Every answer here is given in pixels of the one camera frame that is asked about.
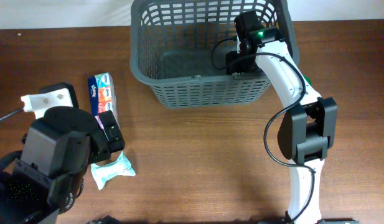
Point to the teal tissue packet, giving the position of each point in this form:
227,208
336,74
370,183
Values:
102,174

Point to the Kleenex tissue multipack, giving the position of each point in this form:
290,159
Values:
102,95

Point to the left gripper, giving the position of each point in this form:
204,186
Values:
104,149

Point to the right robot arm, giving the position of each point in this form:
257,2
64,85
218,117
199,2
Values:
307,130

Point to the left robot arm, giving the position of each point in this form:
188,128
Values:
44,179

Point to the grey plastic basket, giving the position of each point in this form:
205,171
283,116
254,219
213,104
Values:
178,48

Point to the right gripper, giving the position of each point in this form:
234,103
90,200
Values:
231,65

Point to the green lid jar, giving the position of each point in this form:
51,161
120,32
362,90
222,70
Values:
307,81

